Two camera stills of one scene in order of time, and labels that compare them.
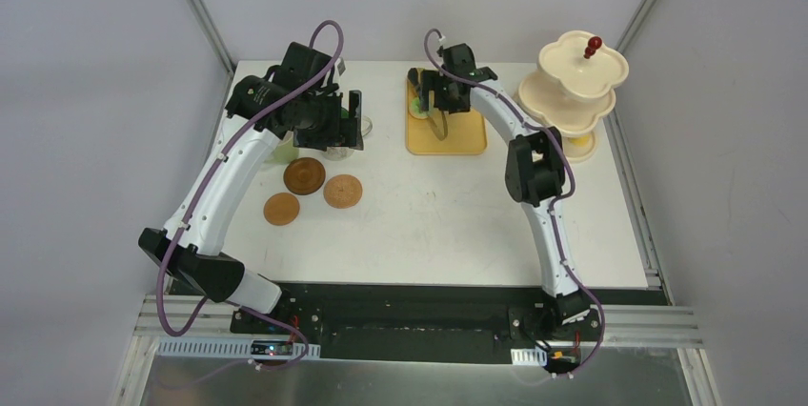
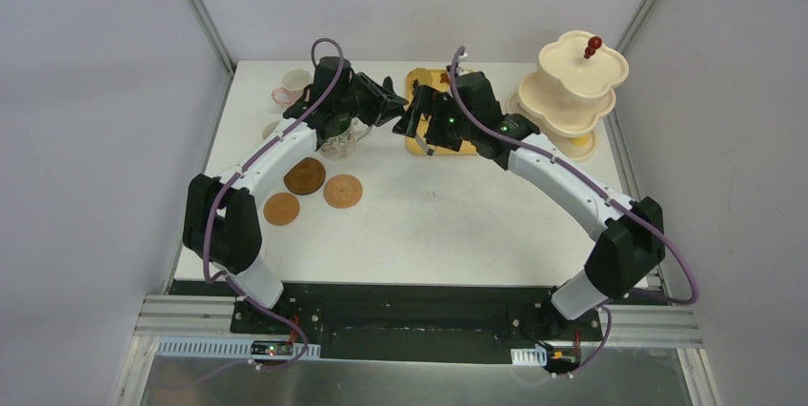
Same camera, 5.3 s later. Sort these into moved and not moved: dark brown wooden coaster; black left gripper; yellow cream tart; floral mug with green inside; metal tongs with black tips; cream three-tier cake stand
Moved: metal tongs with black tips; black left gripper
Not moved: floral mug with green inside; dark brown wooden coaster; cream three-tier cake stand; yellow cream tart
